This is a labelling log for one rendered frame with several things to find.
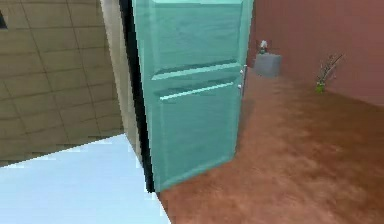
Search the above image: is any grey stone trash can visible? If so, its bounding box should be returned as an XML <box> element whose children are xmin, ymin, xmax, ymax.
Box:
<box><xmin>253</xmin><ymin>53</ymin><xmax>283</xmax><ymax>79</ymax></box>

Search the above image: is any teal panelled room door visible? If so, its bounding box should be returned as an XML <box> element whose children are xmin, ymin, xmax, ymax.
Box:
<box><xmin>131</xmin><ymin>0</ymin><xmax>255</xmax><ymax>193</ymax></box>

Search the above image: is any silver door handle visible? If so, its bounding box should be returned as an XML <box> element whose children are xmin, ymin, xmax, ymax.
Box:
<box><xmin>237</xmin><ymin>64</ymin><xmax>248</xmax><ymax>98</ymax></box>

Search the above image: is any twig plant in green pot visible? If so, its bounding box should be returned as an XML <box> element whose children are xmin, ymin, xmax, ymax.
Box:
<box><xmin>315</xmin><ymin>53</ymin><xmax>344</xmax><ymax>94</ymax></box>

